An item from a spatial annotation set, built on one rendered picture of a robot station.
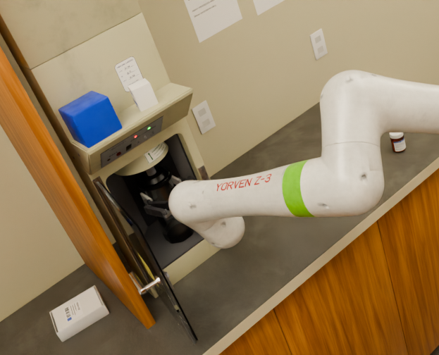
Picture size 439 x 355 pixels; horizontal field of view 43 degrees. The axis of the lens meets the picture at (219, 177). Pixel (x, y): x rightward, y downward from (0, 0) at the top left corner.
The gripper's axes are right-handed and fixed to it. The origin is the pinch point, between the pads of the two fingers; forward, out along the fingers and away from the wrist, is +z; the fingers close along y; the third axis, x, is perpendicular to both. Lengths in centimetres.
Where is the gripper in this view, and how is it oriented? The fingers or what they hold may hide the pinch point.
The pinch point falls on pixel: (159, 189)
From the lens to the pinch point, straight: 169.6
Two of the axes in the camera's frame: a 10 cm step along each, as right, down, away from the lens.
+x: 3.2, 8.0, 5.0
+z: -5.6, -2.7, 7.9
